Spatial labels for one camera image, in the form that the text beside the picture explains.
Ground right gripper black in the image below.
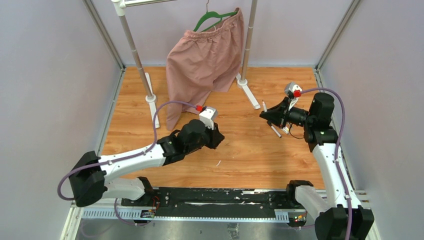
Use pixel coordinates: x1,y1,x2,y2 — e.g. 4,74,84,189
260,97,315,130

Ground white marker red tip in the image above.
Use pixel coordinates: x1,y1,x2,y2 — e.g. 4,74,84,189
262,100,268,113

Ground white marker teal tip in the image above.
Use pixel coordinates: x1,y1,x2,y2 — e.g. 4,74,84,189
266,121,282,138

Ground white marker grey tip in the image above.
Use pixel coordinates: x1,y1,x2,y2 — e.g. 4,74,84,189
281,126,290,135

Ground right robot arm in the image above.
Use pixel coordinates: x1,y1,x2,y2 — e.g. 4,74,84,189
259,91,375,240

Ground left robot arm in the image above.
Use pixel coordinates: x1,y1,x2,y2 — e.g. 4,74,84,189
68,119,225,207

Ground clothes rack metal white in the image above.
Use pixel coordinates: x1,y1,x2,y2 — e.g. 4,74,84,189
111,0,262,129

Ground pink shorts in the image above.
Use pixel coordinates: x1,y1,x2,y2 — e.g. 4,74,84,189
165,7,245,131

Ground green clothes hanger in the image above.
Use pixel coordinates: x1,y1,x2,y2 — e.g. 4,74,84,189
193,0,238,33

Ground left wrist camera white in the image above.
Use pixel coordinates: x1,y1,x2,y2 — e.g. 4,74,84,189
198,106,218,130

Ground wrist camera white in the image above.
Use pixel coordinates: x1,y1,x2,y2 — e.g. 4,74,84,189
198,106,218,130
284,81,302,110

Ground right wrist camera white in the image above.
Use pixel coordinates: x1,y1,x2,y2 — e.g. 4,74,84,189
284,81,302,110

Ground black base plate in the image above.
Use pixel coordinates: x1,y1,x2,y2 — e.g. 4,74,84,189
119,187,307,222

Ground aluminium frame rail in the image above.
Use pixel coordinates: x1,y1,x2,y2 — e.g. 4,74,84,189
66,188,382,240

